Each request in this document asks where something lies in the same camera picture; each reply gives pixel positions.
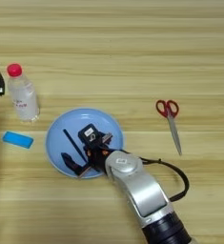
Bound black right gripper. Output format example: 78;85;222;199
60;132;113;178

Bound clear bottle with red cap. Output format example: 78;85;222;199
6;63;41;123

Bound thin black stick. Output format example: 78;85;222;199
63;128;88;163

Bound light blue round plate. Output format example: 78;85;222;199
45;108;125;179

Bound right gripper's white-labelled black box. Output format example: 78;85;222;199
77;123;104;147

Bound blue rectangular eraser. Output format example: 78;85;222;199
2;131;34;150

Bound red-handled scissors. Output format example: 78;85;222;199
155;99;183;156

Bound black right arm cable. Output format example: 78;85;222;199
120;148;191;203

